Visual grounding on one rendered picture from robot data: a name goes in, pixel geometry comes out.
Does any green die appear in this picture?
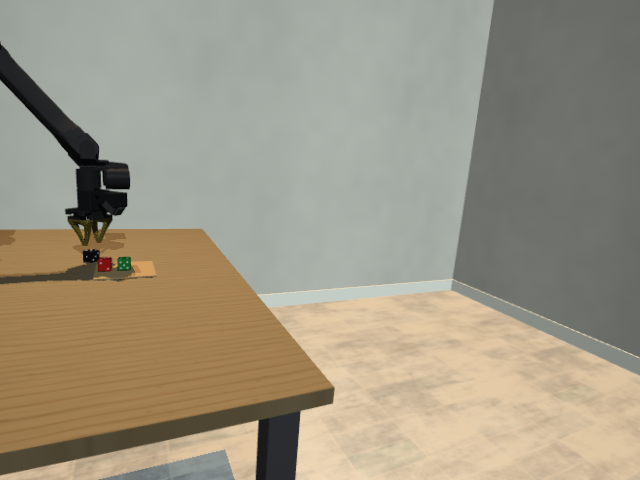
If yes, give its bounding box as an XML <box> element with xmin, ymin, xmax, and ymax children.
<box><xmin>118</xmin><ymin>257</ymin><xmax>131</xmax><ymax>271</ymax></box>

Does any black die with white pips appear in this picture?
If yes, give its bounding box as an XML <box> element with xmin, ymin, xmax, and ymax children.
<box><xmin>83</xmin><ymin>249</ymin><xmax>100</xmax><ymax>263</ymax></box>

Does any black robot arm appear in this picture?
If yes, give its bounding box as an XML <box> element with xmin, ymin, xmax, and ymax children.
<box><xmin>0</xmin><ymin>43</ymin><xmax>130</xmax><ymax>216</ymax></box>

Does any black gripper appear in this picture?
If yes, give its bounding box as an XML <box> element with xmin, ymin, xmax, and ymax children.
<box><xmin>65</xmin><ymin>188</ymin><xmax>113</xmax><ymax>246</ymax></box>

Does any red die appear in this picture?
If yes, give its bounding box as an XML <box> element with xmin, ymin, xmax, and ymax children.
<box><xmin>98</xmin><ymin>257</ymin><xmax>112</xmax><ymax>272</ymax></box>

